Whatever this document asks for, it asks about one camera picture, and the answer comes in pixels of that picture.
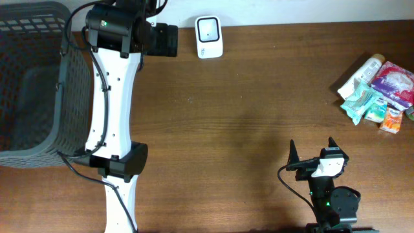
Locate white barcode scanner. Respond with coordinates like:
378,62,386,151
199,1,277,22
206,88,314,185
195,16,223,59

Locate dark grey plastic basket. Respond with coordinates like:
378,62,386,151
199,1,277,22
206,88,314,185
1,1,91,168

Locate teal wet wipes pack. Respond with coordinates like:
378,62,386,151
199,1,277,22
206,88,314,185
340,82,383,125

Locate small orange packet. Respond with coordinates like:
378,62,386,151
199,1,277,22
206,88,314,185
380,107,403,134

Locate purple pink tissue pack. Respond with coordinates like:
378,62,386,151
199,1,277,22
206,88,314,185
371,61,413,111

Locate white cream tube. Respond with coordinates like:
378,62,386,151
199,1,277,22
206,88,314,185
337,54,386,100

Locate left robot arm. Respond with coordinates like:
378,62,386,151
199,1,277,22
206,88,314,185
72,1,178,232

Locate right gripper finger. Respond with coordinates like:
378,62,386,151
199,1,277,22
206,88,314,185
328,137,338,148
287,139,300,165

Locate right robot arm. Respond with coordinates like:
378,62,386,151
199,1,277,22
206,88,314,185
280,137,376,233

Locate green lid glass jar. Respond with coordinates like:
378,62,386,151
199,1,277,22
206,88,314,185
405,106,414,121

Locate small white green packet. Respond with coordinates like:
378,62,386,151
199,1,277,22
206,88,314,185
364,99,387,123

